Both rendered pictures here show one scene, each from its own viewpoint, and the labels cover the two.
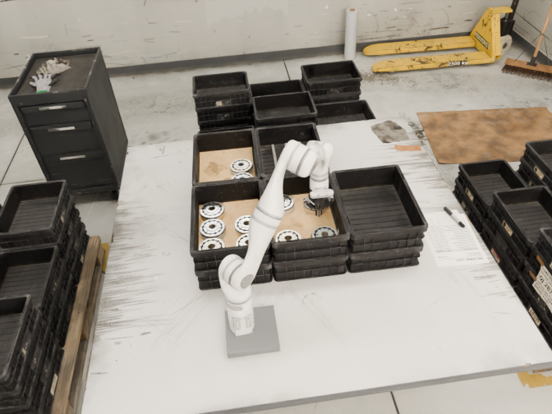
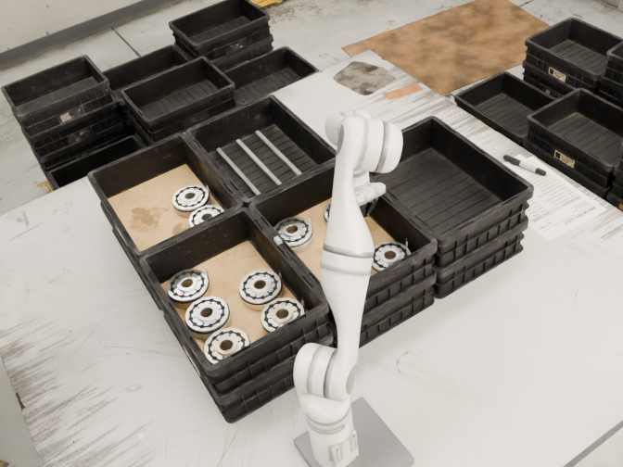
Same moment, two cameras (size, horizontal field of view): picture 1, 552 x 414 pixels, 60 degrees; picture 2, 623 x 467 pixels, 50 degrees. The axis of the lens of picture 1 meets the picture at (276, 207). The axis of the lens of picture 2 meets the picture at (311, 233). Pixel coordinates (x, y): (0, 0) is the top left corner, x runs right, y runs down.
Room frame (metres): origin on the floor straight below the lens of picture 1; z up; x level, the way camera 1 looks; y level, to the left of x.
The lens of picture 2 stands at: (0.38, 0.39, 2.07)
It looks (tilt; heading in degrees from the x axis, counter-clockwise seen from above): 45 degrees down; 338
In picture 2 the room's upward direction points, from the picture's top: 9 degrees counter-clockwise
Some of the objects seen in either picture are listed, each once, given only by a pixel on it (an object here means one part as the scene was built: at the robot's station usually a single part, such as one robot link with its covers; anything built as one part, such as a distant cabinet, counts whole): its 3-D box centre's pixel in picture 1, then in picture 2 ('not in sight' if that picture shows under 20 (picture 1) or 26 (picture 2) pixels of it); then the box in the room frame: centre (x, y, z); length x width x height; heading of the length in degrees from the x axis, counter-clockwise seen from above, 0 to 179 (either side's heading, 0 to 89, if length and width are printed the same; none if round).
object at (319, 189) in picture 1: (319, 182); (357, 178); (1.45, -0.18, 1.03); 0.11 x 0.09 x 0.06; 4
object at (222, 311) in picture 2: (212, 227); (207, 314); (1.41, 0.26, 0.86); 0.10 x 0.10 x 0.01
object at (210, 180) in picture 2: (227, 165); (168, 205); (1.82, 0.22, 0.87); 0.40 x 0.30 x 0.11; 4
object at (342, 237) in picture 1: (303, 207); (338, 226); (1.44, -0.11, 0.92); 0.40 x 0.30 x 0.02; 4
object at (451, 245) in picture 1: (450, 236); (537, 194); (1.43, -0.74, 0.70); 0.33 x 0.23 x 0.01; 5
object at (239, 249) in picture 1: (228, 215); (230, 283); (1.42, 0.19, 0.92); 0.40 x 0.30 x 0.02; 4
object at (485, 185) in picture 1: (491, 195); (509, 124); (2.17, -1.31, 0.26); 0.40 x 0.30 x 0.23; 5
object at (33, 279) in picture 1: (31, 300); not in sight; (1.54, 1.25, 0.31); 0.40 x 0.30 x 0.34; 5
